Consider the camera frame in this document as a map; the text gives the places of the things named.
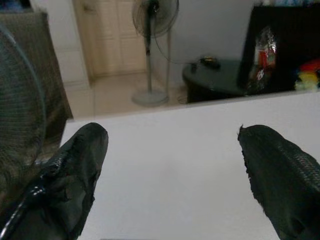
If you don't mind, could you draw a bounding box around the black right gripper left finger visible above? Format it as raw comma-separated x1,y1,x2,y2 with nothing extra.
0,122,109,240

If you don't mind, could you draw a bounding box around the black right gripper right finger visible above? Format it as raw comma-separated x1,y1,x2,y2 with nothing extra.
236,124,320,240

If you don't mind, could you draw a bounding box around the clear glass plate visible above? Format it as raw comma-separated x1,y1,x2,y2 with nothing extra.
0,23,48,198

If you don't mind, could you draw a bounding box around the colourful plush toy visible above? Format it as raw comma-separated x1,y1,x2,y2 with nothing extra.
294,58,320,91

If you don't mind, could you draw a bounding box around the dark round side table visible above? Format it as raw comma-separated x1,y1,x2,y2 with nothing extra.
182,58,247,104

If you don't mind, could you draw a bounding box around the black shelf cabinet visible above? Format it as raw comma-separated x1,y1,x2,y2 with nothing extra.
237,5,320,93

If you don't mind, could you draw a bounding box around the black yellow small device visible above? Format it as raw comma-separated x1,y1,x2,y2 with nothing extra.
199,56,221,69

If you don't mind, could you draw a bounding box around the cream panelled door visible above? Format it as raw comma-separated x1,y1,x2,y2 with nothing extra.
73,0,151,79

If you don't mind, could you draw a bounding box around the grey standing fan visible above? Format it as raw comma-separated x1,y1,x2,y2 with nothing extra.
131,0,180,106

